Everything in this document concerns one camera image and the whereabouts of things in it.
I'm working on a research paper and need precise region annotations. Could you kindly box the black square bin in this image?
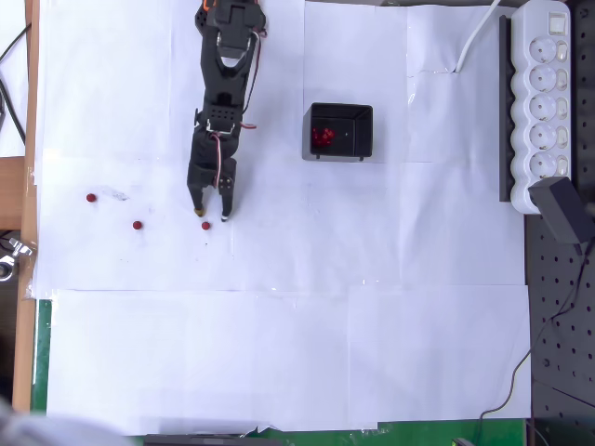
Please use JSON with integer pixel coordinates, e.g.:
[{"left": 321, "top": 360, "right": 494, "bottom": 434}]
[{"left": 301, "top": 102, "right": 375, "bottom": 163}]

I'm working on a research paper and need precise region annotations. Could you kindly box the white paper table cover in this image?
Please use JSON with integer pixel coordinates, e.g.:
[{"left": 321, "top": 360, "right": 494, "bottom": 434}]
[{"left": 31, "top": 0, "right": 534, "bottom": 438}]

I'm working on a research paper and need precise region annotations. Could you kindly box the metal clamp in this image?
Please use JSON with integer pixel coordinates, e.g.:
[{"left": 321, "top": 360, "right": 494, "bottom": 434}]
[{"left": 0, "top": 236, "right": 37, "bottom": 282}]

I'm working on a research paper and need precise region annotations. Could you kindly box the green cutting mat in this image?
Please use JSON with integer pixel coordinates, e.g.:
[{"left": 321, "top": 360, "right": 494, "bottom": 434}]
[{"left": 30, "top": 298, "right": 529, "bottom": 446}]

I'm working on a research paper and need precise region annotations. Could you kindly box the black flat device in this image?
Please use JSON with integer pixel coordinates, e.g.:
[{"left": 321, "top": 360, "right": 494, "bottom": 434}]
[{"left": 142, "top": 432, "right": 284, "bottom": 446}]

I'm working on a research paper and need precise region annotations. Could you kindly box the blurred grey object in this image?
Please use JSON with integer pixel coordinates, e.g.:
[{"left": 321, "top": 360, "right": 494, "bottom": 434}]
[{"left": 0, "top": 397, "right": 129, "bottom": 446}]

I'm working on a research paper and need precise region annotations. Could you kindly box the black power adapter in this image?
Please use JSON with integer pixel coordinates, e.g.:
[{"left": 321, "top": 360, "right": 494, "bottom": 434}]
[{"left": 528, "top": 176, "right": 589, "bottom": 245}]

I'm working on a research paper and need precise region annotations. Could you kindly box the white power strip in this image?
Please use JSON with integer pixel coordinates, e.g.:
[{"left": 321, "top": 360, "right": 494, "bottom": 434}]
[{"left": 509, "top": 0, "right": 572, "bottom": 216}]

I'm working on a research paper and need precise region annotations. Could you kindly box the black perforated pegboard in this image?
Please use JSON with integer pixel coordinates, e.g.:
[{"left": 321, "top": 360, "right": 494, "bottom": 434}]
[{"left": 523, "top": 0, "right": 595, "bottom": 446}]

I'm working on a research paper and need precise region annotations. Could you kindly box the white power cable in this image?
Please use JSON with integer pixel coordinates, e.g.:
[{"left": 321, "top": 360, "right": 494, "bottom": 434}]
[{"left": 454, "top": 0, "right": 502, "bottom": 74}]

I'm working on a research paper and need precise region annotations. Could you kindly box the thin black adapter cable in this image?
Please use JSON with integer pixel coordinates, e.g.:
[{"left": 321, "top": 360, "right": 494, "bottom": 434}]
[{"left": 473, "top": 241, "right": 592, "bottom": 446}]

